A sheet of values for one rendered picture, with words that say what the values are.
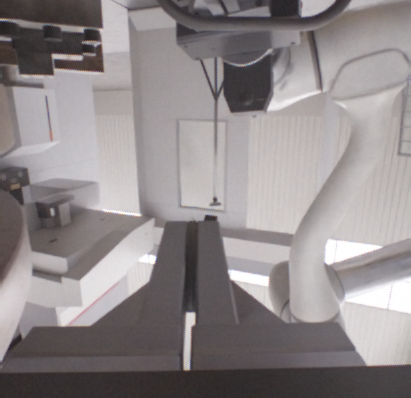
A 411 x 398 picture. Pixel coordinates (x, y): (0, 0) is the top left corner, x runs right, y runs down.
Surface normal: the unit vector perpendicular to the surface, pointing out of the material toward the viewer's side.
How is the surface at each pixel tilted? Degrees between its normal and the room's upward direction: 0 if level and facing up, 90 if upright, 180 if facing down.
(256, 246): 90
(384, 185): 90
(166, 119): 90
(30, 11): 90
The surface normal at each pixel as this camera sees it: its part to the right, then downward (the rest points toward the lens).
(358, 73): -0.34, 0.53
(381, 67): -0.14, 0.47
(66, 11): 0.40, 0.24
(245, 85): -0.35, 0.05
